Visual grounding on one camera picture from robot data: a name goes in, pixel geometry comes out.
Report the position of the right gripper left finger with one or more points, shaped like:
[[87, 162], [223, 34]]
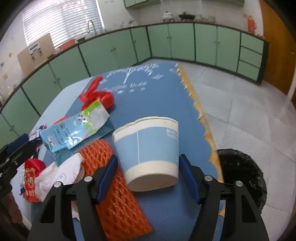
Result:
[[54, 220]]

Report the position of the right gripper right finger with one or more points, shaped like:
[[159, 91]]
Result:
[[242, 219]]

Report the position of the red gold festive bag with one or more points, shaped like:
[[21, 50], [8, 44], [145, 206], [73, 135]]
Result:
[[32, 169]]

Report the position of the blue red wrapper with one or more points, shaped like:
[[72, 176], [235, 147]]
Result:
[[35, 133]]

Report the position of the white tissue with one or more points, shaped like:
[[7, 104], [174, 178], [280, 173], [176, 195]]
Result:
[[69, 172]]

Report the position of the orange foam fruit net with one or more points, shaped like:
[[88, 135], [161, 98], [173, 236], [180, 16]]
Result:
[[120, 214]]

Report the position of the blue white paper cup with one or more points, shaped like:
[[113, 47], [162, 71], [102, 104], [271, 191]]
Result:
[[148, 152]]

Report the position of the black trash bin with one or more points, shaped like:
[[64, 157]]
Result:
[[238, 166]]

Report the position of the green lower kitchen cabinets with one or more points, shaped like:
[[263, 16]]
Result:
[[228, 49]]

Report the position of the person's left hand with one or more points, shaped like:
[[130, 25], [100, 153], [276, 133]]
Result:
[[10, 212]]

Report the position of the blue green snack pouch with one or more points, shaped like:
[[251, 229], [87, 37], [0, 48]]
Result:
[[66, 134]]

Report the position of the red knotted plastic bag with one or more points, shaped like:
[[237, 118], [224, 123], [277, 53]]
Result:
[[91, 95]]

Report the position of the wooden cutting board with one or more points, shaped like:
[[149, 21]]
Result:
[[36, 54]]

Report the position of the red wash basin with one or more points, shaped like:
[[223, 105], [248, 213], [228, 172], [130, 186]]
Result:
[[67, 44]]

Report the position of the window blinds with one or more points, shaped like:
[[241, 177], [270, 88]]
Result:
[[64, 20]]

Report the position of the chrome sink faucet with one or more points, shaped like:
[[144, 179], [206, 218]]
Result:
[[89, 25]]

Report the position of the blue tablecloth mat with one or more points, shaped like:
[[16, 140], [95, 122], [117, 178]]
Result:
[[159, 89]]

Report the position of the brown wooden door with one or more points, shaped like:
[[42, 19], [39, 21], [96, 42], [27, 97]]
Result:
[[280, 67]]

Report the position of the green upper cabinets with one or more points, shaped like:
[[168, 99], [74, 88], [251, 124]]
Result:
[[142, 3]]

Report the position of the orange thermos flask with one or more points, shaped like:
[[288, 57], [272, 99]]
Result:
[[251, 25]]

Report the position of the white cooking pot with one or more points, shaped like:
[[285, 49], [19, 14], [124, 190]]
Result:
[[167, 17]]

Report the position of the black wok pan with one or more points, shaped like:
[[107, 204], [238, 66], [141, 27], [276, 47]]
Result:
[[185, 16]]

